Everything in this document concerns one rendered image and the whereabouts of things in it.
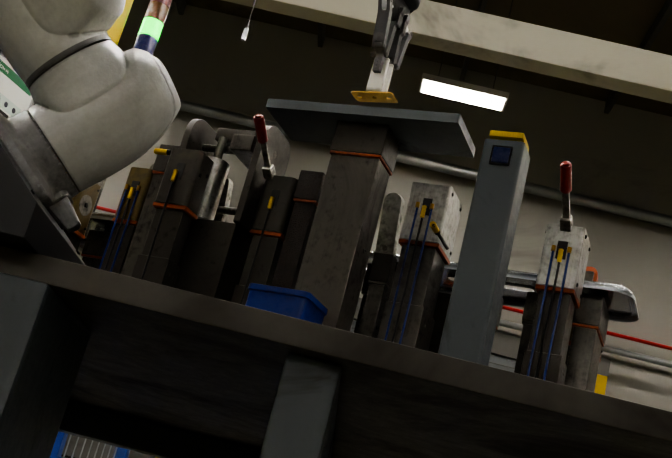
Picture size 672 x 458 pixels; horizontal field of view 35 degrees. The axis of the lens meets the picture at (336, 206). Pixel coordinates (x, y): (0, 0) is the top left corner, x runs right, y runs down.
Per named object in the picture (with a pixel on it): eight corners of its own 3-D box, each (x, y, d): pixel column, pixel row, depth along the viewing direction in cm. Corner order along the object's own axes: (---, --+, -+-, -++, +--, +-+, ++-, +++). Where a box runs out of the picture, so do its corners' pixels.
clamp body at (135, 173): (117, 353, 213) (171, 185, 225) (89, 338, 203) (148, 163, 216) (90, 348, 215) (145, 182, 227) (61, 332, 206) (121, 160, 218)
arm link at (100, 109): (78, 189, 160) (201, 115, 164) (13, 87, 159) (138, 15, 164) (83, 197, 176) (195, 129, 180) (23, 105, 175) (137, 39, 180)
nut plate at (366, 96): (398, 103, 195) (400, 97, 195) (391, 93, 192) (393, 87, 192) (357, 101, 199) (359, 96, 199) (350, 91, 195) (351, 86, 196)
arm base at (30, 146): (49, 217, 155) (83, 197, 156) (-23, 102, 160) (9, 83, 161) (76, 251, 172) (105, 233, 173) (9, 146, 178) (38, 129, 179)
